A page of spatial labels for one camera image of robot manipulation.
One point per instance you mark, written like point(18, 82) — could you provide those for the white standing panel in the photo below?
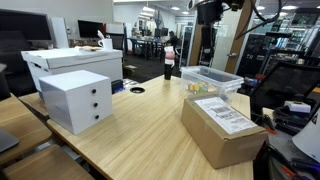
point(60, 33)

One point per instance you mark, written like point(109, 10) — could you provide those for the white curved sheet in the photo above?
point(310, 140)

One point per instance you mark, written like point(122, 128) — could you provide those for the black tape roll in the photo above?
point(137, 90)

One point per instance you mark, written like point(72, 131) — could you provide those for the grey laptop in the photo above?
point(6, 140)

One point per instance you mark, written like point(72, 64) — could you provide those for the tall black office chair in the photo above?
point(20, 80)

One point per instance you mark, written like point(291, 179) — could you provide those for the white mug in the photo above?
point(106, 44)

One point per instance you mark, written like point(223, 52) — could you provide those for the brown cardboard box with lid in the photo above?
point(216, 146)

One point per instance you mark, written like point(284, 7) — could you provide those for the green wooden block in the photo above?
point(201, 87)

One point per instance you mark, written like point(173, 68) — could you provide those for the dark snack bag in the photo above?
point(117, 86)

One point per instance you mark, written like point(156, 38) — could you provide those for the small white drawer unit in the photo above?
point(75, 100)

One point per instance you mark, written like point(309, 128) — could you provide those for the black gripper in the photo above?
point(210, 13)

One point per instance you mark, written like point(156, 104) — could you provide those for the black tilted screen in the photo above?
point(286, 83)

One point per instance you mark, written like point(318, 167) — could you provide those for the clear plastic storage bin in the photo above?
point(216, 78)

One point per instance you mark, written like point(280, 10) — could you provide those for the wooden door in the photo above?
point(238, 50)

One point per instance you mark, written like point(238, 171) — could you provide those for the small cardboard floor box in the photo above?
point(130, 71)

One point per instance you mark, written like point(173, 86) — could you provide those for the large white storage box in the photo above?
point(66, 58)

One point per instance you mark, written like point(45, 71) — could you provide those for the white wall thermostat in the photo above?
point(68, 30)

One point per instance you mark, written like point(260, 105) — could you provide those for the black computer monitor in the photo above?
point(23, 25)
point(89, 29)

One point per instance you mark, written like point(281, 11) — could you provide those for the yellow wooden block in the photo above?
point(191, 87)

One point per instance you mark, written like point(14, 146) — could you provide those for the small white device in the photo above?
point(297, 106)

